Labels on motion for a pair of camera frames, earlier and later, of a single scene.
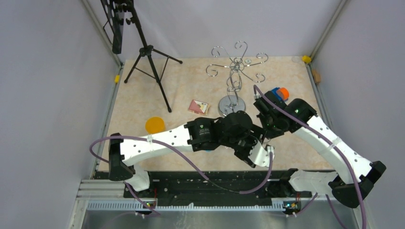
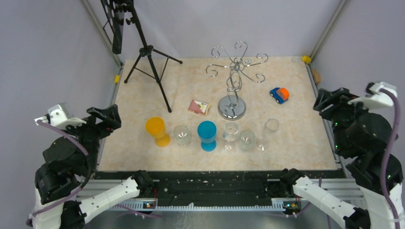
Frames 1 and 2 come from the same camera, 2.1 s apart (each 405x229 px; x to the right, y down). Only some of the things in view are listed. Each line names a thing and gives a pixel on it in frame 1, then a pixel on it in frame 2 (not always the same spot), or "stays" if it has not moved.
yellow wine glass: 154,125 stays
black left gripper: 243,154 to 112,120
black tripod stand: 151,62 stays
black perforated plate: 114,15 stays
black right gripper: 272,133 to 338,98
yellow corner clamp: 306,59 stays
